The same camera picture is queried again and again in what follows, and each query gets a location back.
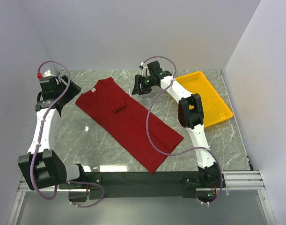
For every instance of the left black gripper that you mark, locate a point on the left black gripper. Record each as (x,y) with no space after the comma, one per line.
(72,90)

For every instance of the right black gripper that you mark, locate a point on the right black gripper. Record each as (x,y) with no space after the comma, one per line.
(139,79)

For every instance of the red t shirt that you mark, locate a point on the red t shirt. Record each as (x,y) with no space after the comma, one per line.
(125,119)

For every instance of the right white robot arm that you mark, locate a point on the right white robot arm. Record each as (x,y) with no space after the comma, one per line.
(190,117)

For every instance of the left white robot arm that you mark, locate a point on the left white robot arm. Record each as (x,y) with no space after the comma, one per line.
(41,164)

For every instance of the yellow plastic tray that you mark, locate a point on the yellow plastic tray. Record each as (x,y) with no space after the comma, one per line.
(215,109)

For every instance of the black base crossbar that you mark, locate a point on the black base crossbar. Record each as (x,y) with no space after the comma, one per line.
(159,184)

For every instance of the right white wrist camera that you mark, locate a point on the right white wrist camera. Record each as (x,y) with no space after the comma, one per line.
(144,69)

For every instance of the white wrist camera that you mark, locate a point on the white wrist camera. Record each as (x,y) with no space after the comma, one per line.
(47,73)
(144,69)

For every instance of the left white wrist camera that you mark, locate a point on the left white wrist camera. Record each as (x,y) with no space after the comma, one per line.
(47,73)

